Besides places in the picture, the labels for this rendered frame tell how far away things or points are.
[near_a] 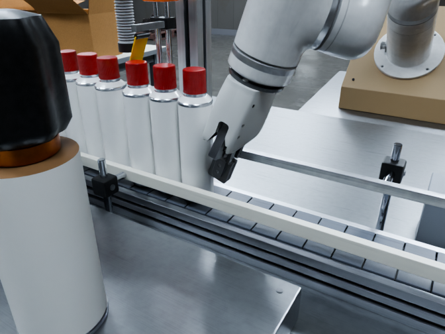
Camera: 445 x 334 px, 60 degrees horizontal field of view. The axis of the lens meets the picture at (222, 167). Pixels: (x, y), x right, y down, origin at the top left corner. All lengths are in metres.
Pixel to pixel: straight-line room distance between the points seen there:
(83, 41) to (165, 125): 1.76
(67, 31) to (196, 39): 1.72
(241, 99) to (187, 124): 0.11
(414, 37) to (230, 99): 0.77
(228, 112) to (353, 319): 0.29
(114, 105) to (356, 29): 0.39
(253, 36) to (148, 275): 0.30
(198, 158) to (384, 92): 0.78
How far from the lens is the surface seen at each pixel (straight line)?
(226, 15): 9.29
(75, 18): 2.32
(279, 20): 0.44
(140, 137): 0.63
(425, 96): 1.23
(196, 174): 0.59
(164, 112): 0.58
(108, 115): 0.67
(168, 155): 0.60
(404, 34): 1.16
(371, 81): 1.26
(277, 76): 0.47
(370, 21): 0.47
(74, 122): 0.75
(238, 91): 0.47
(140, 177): 0.64
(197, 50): 0.70
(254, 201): 0.62
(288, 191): 0.75
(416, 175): 0.90
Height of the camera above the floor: 1.20
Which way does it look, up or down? 26 degrees down
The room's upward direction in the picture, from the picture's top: straight up
